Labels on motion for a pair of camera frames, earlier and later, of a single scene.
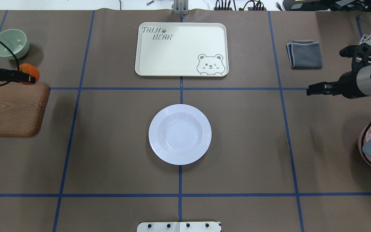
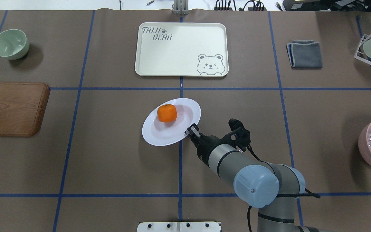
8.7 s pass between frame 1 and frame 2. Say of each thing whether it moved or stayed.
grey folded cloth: stayed
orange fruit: moved
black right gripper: moved
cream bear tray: stayed
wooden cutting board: stayed
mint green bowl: stayed
